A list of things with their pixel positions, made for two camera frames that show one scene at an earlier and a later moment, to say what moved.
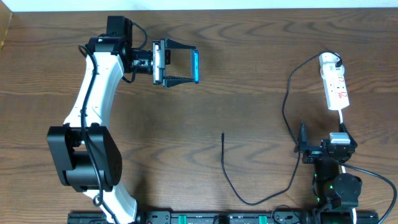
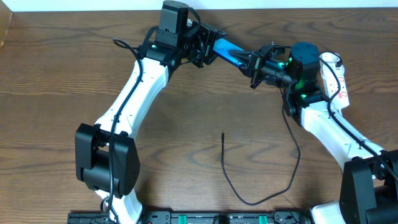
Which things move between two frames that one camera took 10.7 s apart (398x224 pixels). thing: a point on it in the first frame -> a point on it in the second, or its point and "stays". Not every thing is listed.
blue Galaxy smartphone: (194, 65) -> (221, 48)
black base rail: (236, 218) stays
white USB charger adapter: (328, 61) stays
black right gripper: (313, 148) -> (257, 69)
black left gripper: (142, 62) -> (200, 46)
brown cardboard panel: (6, 16) stays
